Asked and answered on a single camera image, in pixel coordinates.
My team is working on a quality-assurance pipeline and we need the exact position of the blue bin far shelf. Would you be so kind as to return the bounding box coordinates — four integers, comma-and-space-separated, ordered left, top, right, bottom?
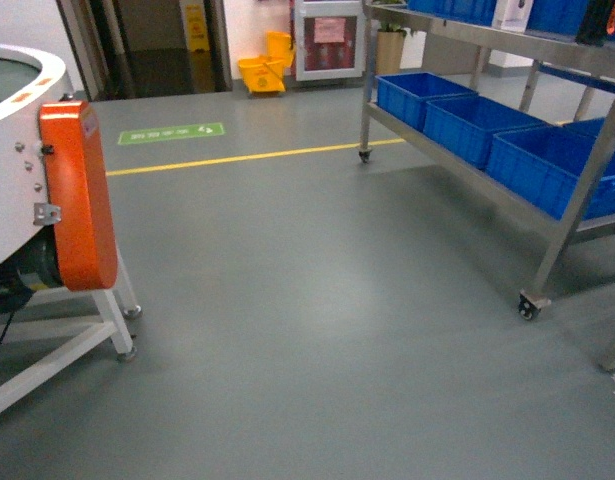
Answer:
376, 72, 478, 132

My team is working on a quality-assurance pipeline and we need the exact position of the blue bin shelf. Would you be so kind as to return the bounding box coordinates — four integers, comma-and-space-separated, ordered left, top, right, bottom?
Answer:
423, 96, 547, 171
486, 126, 615, 220
376, 72, 478, 132

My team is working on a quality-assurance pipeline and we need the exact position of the blue bin middle shelf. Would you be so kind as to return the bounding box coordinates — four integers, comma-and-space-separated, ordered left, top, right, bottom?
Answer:
423, 96, 547, 171

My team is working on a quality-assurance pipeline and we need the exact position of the blue bin near shelf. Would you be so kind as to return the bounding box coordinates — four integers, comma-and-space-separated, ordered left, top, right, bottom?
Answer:
486, 126, 615, 220

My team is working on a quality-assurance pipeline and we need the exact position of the steel shelf cart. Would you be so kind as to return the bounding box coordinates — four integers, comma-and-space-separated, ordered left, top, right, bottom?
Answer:
359, 1, 615, 321

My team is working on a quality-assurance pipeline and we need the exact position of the green floor sign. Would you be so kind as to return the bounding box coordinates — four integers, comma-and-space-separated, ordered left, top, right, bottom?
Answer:
118, 122, 225, 146

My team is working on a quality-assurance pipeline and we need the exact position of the yellow mop bucket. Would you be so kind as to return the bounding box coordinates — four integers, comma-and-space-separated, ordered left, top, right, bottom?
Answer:
237, 31, 295, 95

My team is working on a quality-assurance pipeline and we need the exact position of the fire equipment cabinet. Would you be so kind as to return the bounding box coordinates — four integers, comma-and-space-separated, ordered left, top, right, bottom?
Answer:
291, 0, 365, 82

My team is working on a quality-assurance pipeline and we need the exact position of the potted plant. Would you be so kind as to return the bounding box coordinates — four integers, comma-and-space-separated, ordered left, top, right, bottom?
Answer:
375, 20, 411, 76

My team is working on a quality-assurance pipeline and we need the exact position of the yellow wet floor sign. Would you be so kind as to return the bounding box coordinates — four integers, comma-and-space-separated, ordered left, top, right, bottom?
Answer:
181, 1, 210, 52

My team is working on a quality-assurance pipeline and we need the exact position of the orange machine guard cover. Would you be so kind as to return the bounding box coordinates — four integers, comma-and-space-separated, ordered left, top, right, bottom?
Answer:
39, 100, 118, 291

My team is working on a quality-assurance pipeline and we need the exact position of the white round machine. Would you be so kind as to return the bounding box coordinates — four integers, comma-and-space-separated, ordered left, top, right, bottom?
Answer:
0, 44, 142, 414

